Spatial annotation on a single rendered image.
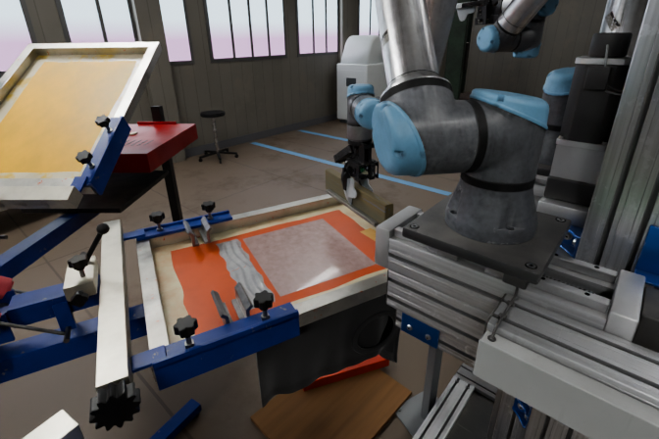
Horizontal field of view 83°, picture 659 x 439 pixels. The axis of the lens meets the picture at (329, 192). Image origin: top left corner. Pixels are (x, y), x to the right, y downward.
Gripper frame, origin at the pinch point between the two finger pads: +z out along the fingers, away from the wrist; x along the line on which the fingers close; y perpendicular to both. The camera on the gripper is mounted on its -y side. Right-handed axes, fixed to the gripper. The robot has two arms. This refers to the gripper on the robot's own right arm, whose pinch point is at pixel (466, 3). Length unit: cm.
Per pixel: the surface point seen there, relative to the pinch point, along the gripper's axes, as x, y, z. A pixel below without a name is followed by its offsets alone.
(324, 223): -72, 63, -12
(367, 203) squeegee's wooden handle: -65, 48, -33
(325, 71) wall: 163, 94, 558
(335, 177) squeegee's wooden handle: -66, 46, -15
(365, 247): -67, 64, -32
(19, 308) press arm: -151, 44, -35
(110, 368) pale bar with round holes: -131, 46, -62
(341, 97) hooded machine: 181, 144, 535
